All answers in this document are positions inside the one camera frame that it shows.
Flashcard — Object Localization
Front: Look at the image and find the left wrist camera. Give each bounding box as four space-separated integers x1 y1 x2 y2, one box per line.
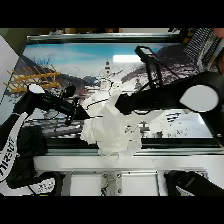
60 84 82 126

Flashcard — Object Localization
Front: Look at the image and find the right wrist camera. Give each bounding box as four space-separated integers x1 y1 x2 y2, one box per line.
134 45 165 90

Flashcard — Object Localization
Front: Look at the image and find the white garment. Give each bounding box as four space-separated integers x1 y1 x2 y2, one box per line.
79 89 164 158

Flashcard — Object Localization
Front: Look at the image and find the black cable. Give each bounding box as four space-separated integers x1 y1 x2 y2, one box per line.
85 94 116 112

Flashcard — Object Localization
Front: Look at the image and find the checked shirt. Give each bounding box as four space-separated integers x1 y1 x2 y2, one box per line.
182 28 224 73

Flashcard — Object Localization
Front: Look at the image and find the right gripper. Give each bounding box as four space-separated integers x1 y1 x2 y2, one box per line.
114 93 141 116

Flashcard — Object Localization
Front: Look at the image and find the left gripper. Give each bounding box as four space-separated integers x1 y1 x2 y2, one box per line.
63 99 91 122

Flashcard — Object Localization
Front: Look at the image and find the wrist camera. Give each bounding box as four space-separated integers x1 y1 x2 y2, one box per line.
60 84 82 126
134 45 165 90

